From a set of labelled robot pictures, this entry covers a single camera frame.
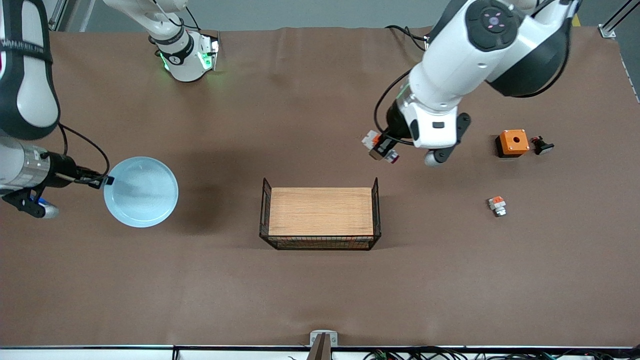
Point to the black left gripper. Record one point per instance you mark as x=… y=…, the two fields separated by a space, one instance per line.
x=394 y=121

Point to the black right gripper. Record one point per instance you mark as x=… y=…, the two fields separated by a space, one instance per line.
x=63 y=169

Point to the red push button switch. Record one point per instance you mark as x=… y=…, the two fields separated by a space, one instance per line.
x=372 y=141

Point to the light blue round plate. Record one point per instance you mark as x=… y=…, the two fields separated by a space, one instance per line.
x=142 y=195

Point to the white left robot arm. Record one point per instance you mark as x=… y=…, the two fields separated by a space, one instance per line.
x=465 y=65

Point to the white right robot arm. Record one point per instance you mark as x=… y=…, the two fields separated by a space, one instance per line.
x=30 y=90

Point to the orange white contact block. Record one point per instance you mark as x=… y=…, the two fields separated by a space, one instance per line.
x=497 y=205

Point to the brown table cloth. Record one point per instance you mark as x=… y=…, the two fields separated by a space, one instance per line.
x=200 y=290

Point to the orange button enclosure box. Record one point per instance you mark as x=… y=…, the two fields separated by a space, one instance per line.
x=513 y=142

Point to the small black red switch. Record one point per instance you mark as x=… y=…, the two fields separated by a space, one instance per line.
x=541 y=145

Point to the aluminium frame post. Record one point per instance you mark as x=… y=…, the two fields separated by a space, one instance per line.
x=56 y=14
x=616 y=20

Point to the aluminium frame bar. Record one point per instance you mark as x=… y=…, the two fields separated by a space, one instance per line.
x=323 y=341

